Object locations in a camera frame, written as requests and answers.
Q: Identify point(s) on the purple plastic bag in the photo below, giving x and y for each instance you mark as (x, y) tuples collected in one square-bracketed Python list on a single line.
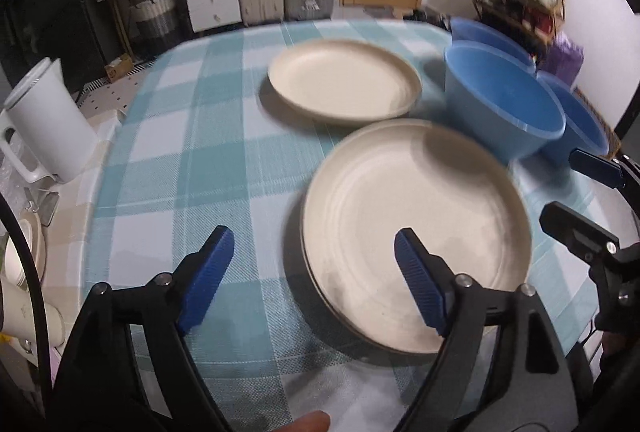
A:
[(565, 57)]

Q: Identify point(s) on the blue plastic bowl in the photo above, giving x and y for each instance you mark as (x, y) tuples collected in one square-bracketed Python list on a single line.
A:
[(500, 102), (487, 35), (577, 122)]

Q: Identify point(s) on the cream round container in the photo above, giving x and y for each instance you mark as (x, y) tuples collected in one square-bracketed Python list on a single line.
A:
[(15, 257)]

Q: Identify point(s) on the black white patterned rug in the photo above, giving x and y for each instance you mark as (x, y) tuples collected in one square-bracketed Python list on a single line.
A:
[(107, 90)]

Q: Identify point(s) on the dark wardrobe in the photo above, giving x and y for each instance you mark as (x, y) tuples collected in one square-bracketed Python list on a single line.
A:
[(45, 12)]

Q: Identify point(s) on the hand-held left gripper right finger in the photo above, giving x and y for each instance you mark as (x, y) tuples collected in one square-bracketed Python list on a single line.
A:
[(420, 282)]

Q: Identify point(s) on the teal checkered tablecloth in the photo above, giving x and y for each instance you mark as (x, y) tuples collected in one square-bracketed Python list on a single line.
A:
[(200, 137)]

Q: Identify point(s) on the white electric kettle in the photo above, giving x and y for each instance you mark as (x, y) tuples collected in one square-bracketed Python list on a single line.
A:
[(42, 122)]

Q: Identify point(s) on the small cardboard box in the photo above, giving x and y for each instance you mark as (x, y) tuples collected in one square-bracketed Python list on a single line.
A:
[(117, 68)]

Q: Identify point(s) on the woven laundry basket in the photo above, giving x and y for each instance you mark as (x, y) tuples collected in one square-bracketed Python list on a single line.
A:
[(155, 20)]

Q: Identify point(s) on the white handheld appliance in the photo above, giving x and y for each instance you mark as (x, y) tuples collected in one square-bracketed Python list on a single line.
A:
[(35, 314)]

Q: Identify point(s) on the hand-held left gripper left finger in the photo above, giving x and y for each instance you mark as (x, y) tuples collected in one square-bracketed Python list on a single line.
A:
[(210, 277)]

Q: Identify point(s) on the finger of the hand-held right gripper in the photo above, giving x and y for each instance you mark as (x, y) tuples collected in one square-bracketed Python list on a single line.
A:
[(595, 167), (575, 229)]

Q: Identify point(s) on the person's left hand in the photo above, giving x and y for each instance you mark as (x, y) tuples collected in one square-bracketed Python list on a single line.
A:
[(310, 422)]

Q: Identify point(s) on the cream round plate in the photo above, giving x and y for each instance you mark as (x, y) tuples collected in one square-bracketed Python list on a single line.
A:
[(345, 82), (415, 232), (334, 313)]

